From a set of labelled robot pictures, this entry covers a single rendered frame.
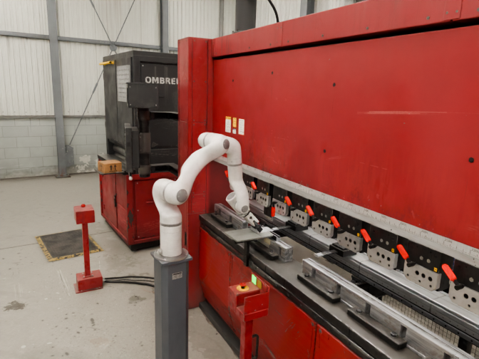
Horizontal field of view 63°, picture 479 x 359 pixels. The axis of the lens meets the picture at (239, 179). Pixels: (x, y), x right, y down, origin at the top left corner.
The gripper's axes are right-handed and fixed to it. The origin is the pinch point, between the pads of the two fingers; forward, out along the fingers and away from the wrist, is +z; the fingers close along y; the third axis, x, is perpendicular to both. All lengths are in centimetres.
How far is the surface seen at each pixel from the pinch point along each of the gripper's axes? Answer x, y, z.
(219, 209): 2, 70, 10
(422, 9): -79, -105, -89
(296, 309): 23, -57, 16
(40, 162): 136, 699, -21
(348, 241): -15, -79, -12
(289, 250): -1.5, -26.2, 10.7
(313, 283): 8, -60, 9
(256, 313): 40, -43, 9
